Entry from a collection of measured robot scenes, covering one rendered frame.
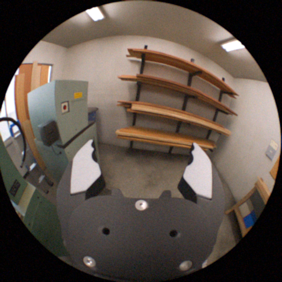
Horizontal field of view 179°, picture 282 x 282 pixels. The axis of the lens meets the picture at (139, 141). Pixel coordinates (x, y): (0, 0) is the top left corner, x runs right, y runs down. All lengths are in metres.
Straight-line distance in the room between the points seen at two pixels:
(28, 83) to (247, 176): 4.65
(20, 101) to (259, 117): 4.48
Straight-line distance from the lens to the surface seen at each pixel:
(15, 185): 0.84
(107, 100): 2.02
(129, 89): 1.90
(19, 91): 2.13
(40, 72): 2.41
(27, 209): 0.81
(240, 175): 2.64
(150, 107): 1.44
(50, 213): 0.98
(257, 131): 2.56
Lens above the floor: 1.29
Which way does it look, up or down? 30 degrees down
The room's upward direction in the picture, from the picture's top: 9 degrees clockwise
